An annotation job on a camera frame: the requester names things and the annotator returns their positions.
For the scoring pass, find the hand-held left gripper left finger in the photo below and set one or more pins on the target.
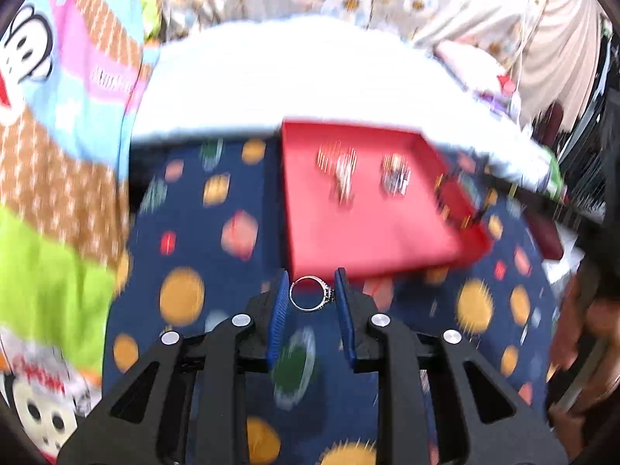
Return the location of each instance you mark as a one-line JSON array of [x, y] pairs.
[[278, 319]]

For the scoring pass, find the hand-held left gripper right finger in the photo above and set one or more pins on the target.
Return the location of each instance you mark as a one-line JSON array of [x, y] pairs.
[[345, 319]]

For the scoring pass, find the red cardboard box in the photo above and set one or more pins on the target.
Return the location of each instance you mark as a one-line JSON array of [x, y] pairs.
[[378, 237]]

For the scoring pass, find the gold wristwatch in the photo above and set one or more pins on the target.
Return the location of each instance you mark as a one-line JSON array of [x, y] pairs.
[[395, 174]]

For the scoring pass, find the gold bangle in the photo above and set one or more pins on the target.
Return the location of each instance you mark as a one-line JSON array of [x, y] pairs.
[[325, 155]]

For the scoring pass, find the person's right hand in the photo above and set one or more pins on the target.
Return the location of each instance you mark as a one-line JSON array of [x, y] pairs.
[[581, 315]]

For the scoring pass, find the navy planet print blanket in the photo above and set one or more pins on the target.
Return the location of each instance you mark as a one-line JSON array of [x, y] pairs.
[[223, 276]]

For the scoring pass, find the dark red case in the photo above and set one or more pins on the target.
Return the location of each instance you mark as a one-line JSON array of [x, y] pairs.
[[547, 240]]

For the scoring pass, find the white pillow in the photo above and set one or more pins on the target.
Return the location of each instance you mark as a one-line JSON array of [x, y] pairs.
[[290, 72]]

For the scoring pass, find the green cloth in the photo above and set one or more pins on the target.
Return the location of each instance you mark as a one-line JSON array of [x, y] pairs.
[[554, 177]]

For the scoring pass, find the colourful cartoon monkey blanket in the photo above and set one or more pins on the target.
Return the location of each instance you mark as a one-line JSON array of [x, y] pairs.
[[58, 179]]

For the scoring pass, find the dark chairs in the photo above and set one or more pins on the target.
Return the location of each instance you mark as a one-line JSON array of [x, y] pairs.
[[566, 155]]

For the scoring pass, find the pink printed pillow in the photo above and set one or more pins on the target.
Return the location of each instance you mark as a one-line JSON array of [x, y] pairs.
[[474, 68]]

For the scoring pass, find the beige curtain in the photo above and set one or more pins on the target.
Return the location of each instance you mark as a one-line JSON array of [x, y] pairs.
[[562, 48]]

